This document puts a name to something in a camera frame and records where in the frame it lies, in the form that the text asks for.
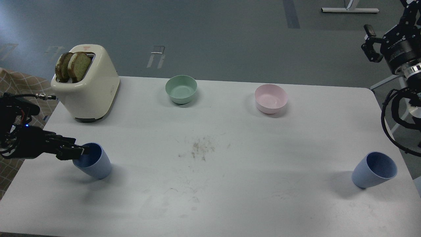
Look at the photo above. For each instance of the right toast slice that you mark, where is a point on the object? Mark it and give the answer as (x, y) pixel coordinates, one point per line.
(78, 66)

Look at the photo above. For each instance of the white metal frame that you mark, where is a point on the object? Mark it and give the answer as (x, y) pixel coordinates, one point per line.
(404, 104)

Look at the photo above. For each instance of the blue cup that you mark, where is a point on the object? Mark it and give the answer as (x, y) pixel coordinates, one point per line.
(96, 163)
(374, 169)

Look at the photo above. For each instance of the green bowl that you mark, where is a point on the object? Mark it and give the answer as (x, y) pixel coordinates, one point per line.
(181, 89)

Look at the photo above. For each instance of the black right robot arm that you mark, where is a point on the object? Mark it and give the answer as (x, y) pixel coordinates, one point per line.
(400, 48)

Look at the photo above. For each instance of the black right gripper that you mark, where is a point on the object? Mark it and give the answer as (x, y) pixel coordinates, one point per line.
(400, 46)

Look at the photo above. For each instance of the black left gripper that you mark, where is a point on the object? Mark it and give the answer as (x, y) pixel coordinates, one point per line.
(33, 141)

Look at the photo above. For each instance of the toast slice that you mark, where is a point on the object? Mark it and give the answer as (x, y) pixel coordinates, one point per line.
(61, 68)
(78, 66)

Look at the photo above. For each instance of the cream white toaster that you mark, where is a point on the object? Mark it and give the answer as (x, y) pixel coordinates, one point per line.
(91, 98)

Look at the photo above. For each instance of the pink bowl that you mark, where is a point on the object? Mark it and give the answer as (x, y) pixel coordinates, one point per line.
(270, 98)

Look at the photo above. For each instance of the left toast slice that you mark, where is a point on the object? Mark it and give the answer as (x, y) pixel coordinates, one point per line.
(61, 68)

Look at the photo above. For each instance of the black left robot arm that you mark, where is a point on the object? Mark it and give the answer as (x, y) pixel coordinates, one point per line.
(17, 113)

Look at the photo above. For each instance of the white table leg base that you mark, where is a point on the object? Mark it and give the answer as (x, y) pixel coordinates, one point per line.
(344, 10)

